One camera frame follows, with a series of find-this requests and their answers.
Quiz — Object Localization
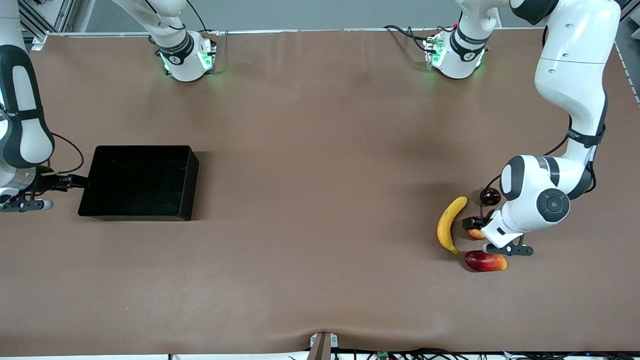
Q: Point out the thin black base cable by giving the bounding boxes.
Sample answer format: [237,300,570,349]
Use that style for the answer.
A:
[186,0,221,56]

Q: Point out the aluminium frame extrusion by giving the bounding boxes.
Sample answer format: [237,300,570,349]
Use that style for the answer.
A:
[19,0,96,51]

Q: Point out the silver table edge rail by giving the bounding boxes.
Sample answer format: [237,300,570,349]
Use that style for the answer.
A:
[30,28,608,38]

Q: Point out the black base cable bundle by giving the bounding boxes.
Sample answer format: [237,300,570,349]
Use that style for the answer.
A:
[383,24,436,53]

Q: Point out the yellow banana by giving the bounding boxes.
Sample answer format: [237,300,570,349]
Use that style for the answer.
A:
[437,196,469,255]

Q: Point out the red yellow mango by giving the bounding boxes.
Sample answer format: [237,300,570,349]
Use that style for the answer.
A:
[464,250,508,273]

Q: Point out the black plastic box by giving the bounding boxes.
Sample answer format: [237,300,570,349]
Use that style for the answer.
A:
[78,145,200,222]

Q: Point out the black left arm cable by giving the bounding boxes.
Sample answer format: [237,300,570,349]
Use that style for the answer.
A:
[480,115,608,223]

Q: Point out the brown bar with metal bracket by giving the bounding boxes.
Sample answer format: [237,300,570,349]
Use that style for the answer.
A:
[309,331,340,360]

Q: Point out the large table cover mat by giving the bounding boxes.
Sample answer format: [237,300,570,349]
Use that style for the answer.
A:
[0,29,640,357]

